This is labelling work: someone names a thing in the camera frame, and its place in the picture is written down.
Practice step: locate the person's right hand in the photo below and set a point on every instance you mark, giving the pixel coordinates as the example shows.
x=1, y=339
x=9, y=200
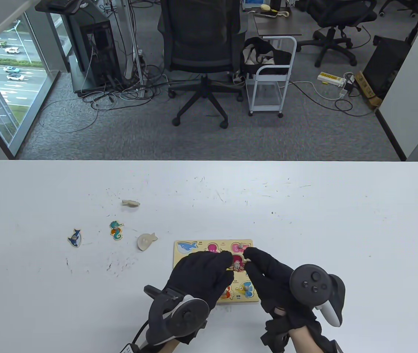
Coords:
x=271, y=279

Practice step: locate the person's left hand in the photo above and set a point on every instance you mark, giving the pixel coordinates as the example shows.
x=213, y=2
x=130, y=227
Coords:
x=201, y=272

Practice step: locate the wooden puzzle frame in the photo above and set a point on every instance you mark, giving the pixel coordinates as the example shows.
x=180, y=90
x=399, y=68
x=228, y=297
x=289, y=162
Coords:
x=200, y=244

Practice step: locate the red crab puzzle piece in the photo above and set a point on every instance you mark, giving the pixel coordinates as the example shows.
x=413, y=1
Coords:
x=227, y=293

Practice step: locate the pink squid puzzle piece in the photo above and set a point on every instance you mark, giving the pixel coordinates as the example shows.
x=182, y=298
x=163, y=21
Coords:
x=237, y=247

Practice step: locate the wooden whale puzzle piece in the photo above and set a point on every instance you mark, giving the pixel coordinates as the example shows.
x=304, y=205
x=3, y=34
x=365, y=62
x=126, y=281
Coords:
x=146, y=242

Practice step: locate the teal seahorse puzzle piece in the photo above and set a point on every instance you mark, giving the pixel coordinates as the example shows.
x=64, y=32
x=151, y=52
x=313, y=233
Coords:
x=116, y=230

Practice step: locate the wooden turtle puzzle piece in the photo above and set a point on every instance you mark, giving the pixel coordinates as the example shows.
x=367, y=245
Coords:
x=131, y=203

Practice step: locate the blue shark puzzle piece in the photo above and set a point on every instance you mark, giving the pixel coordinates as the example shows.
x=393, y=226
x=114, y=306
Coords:
x=74, y=238

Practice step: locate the person's right forearm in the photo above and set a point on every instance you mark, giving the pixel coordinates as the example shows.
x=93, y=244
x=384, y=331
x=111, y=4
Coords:
x=304, y=342

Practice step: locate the black right hand controller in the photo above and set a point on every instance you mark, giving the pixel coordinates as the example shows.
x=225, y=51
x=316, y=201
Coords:
x=310, y=283

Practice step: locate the black hand controller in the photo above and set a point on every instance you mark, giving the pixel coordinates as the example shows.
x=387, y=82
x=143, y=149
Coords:
x=186, y=316
x=310, y=283

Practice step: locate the black left hand controller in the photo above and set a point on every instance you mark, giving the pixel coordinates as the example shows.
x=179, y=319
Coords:
x=186, y=316

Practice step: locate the white rolling cart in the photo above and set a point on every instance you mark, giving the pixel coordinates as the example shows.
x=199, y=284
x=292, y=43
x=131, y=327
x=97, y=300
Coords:
x=269, y=109

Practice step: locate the white yellow power strip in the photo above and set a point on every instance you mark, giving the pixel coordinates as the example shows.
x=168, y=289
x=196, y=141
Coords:
x=330, y=78

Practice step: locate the cardboard box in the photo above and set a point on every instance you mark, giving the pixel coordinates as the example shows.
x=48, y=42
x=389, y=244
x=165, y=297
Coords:
x=368, y=90

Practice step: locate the white plug adapter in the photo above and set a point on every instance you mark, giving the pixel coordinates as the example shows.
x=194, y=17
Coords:
x=348, y=79

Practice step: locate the black and beige bag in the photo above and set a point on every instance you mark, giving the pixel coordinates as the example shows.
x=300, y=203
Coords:
x=264, y=55

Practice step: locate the black mesh office chair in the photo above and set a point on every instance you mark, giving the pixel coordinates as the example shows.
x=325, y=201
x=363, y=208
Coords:
x=201, y=40

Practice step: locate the white rig pole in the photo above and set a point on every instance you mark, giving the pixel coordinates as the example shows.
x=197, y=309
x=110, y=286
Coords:
x=134, y=47

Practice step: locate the black computer tower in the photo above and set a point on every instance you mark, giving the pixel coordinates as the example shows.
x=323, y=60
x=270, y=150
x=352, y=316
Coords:
x=96, y=55

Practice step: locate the black case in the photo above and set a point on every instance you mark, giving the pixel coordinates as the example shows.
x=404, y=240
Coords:
x=385, y=64

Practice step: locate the brown side table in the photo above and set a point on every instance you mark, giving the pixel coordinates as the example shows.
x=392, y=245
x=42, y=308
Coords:
x=278, y=25

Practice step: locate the pale yellow curved object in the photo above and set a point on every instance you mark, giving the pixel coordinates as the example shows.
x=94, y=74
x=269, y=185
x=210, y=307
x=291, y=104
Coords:
x=284, y=14

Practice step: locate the yellow round object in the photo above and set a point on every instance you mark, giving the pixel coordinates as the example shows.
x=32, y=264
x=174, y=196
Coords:
x=265, y=7

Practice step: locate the glass window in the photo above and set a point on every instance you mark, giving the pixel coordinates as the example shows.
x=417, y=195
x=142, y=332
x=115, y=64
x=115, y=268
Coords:
x=6, y=81

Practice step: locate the blue white box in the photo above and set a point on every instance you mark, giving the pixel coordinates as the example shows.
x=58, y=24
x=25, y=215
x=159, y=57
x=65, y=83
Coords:
x=253, y=3

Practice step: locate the black bottle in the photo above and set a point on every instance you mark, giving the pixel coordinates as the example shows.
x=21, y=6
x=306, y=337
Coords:
x=275, y=3

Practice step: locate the black monitor stand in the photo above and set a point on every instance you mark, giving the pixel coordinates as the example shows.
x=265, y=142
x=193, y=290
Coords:
x=60, y=5

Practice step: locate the black right wrist camera module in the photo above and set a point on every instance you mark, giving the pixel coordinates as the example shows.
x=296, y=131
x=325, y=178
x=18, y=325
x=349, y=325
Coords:
x=337, y=347

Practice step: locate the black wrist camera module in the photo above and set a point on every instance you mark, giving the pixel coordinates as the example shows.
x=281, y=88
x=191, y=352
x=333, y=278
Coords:
x=128, y=349
x=337, y=347

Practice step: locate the black left wrist camera module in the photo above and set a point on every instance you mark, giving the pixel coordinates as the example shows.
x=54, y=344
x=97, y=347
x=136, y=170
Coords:
x=128, y=349

